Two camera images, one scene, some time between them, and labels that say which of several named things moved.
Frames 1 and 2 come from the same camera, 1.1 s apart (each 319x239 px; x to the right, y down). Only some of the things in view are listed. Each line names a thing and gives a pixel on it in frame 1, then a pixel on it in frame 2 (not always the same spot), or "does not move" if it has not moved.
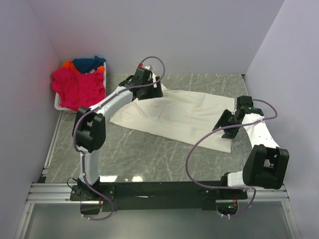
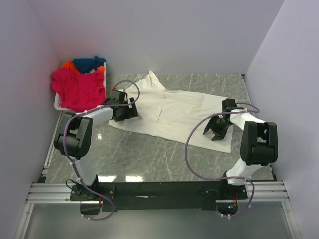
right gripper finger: (223, 119) to (208, 127)
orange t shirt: (70, 65) does not move
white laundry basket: (58, 105) does not move
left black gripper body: (149, 92) to (126, 112)
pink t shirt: (78, 90) does not move
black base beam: (157, 196) does not move
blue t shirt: (84, 65) does not move
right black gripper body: (231, 132) to (219, 125)
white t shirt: (181, 116) does not move
